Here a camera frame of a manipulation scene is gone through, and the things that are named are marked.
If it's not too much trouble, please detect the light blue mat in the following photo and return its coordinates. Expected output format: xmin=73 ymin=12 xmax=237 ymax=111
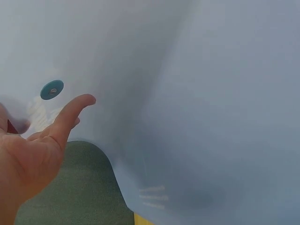
xmin=0 ymin=0 xmax=300 ymax=225

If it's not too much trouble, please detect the person's left hand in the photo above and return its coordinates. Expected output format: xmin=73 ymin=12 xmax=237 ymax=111
xmin=0 ymin=94 xmax=97 ymax=225

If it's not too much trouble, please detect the yellow strip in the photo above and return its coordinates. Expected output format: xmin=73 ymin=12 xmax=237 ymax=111
xmin=133 ymin=212 xmax=153 ymax=225

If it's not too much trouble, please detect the teal round disc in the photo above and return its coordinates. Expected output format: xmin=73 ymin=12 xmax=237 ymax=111
xmin=39 ymin=79 xmax=65 ymax=100

